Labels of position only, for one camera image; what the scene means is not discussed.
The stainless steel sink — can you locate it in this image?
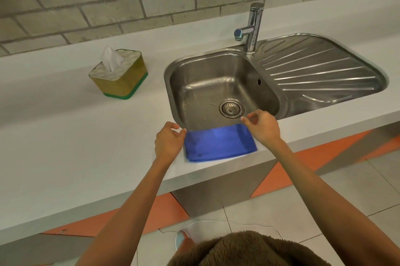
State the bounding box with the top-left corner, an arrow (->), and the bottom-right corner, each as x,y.
164,33 -> 389,133

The person's left forearm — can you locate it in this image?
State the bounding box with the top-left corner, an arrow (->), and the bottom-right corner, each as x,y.
75,158 -> 175,266

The blue microfibre cloth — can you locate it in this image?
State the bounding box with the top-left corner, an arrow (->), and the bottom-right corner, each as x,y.
183,123 -> 258,163

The person's right hand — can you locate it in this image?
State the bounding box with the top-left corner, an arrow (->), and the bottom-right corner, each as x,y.
240,110 -> 282,151

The person's left hand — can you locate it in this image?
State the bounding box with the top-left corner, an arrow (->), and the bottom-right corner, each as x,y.
154,121 -> 188,168

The chrome faucet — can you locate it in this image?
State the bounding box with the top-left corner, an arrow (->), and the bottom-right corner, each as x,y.
234,2 -> 265,54

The person's right forearm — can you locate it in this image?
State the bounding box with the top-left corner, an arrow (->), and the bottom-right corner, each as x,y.
268,141 -> 400,266

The metal sink drain strainer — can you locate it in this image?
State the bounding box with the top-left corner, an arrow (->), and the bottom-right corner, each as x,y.
218,99 -> 244,118

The grey cabinet base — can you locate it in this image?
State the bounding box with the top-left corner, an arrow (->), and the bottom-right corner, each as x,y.
170,159 -> 279,218

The yellow green tissue box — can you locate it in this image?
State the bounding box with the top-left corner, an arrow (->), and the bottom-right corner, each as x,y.
88,49 -> 149,100

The person's blue orange shoe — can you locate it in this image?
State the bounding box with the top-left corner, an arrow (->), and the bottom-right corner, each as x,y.
175,228 -> 195,254

